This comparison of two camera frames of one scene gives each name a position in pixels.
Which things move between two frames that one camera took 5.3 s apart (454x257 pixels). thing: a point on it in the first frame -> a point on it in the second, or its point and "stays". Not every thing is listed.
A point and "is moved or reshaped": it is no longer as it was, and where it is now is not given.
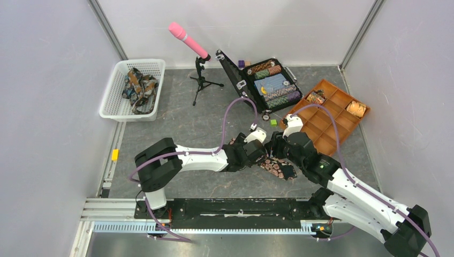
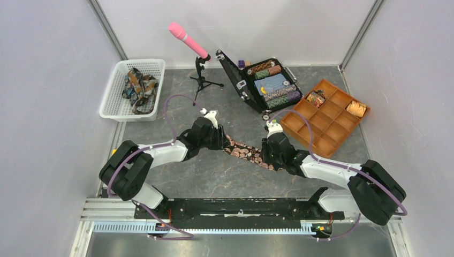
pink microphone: x=179 y=32 stays
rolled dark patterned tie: x=316 y=97 stays
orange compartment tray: x=349 y=112 stays
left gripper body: x=239 y=141 -> x=214 y=139
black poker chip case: x=269 y=83 stays
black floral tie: x=281 y=168 is moved or reshaped
